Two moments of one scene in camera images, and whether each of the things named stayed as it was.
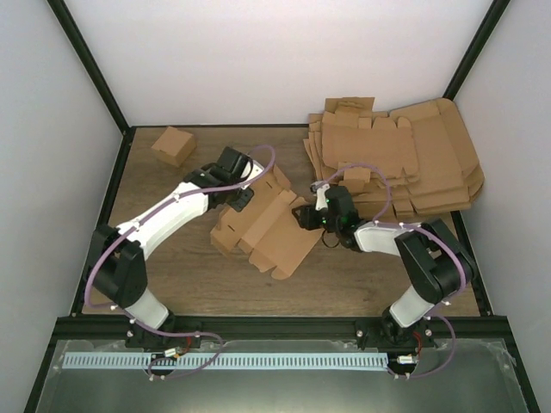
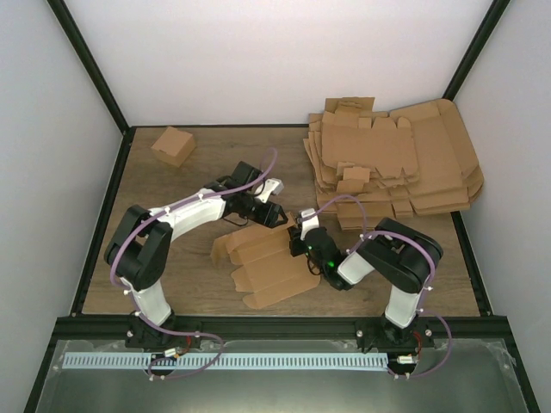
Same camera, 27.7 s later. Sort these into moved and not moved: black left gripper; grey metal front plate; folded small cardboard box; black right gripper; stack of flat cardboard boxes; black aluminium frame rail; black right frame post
Moved: black left gripper; black right gripper
Not moved: black aluminium frame rail; stack of flat cardboard boxes; black right frame post; grey metal front plate; folded small cardboard box
